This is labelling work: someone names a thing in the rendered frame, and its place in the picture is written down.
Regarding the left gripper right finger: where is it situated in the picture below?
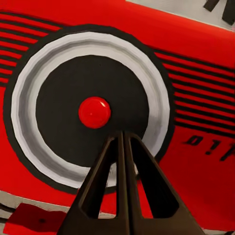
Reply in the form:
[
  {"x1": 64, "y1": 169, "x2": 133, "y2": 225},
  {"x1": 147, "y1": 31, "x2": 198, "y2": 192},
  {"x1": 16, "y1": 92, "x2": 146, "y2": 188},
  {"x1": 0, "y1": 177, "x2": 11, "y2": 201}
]
[{"x1": 123, "y1": 130, "x2": 206, "y2": 235}]

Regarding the radio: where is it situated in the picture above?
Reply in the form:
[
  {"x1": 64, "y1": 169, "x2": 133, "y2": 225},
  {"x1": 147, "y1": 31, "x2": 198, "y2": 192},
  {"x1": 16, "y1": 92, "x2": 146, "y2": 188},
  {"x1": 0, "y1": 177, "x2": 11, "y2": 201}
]
[{"x1": 0, "y1": 0, "x2": 235, "y2": 235}]

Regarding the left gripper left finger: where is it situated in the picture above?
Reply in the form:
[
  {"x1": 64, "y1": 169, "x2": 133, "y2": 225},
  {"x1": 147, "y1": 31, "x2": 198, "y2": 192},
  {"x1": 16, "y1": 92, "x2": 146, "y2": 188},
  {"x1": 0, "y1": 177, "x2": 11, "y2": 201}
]
[{"x1": 57, "y1": 130, "x2": 130, "y2": 235}]

